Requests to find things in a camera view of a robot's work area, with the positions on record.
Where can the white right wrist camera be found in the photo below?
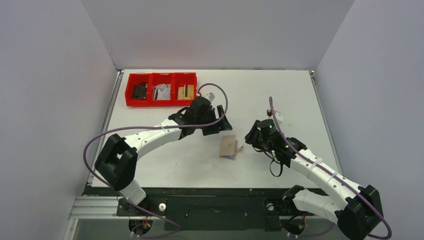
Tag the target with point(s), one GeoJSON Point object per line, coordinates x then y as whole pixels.
{"type": "Point", "coordinates": [276, 116]}

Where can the black cards in bin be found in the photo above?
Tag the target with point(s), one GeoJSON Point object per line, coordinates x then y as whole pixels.
{"type": "Point", "coordinates": [140, 91]}

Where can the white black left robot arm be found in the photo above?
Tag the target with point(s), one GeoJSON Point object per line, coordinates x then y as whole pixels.
{"type": "Point", "coordinates": [118, 158]}

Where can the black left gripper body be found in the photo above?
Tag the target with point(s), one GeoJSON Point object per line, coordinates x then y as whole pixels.
{"type": "Point", "coordinates": [214, 122]}

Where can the red three-compartment bin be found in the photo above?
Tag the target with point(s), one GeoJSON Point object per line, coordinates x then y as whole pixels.
{"type": "Point", "coordinates": [174, 89]}

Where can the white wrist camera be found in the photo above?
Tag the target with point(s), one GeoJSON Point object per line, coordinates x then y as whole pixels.
{"type": "Point", "coordinates": [209, 96]}
{"type": "Point", "coordinates": [276, 116]}

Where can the white cards in bin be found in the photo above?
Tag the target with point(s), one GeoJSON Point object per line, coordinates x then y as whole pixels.
{"type": "Point", "coordinates": [162, 92]}

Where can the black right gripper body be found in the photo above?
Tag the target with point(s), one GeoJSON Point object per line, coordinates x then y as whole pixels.
{"type": "Point", "coordinates": [253, 138]}

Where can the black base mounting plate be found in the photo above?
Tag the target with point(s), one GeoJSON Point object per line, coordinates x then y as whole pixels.
{"type": "Point", "coordinates": [221, 209]}

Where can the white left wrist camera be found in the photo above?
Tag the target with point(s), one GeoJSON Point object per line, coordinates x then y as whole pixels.
{"type": "Point", "coordinates": [209, 96]}

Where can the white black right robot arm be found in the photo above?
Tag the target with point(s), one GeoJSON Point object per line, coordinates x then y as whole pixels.
{"type": "Point", "coordinates": [355, 209]}

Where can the yellow cards in bin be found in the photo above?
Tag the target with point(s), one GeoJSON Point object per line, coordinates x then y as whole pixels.
{"type": "Point", "coordinates": [186, 92]}

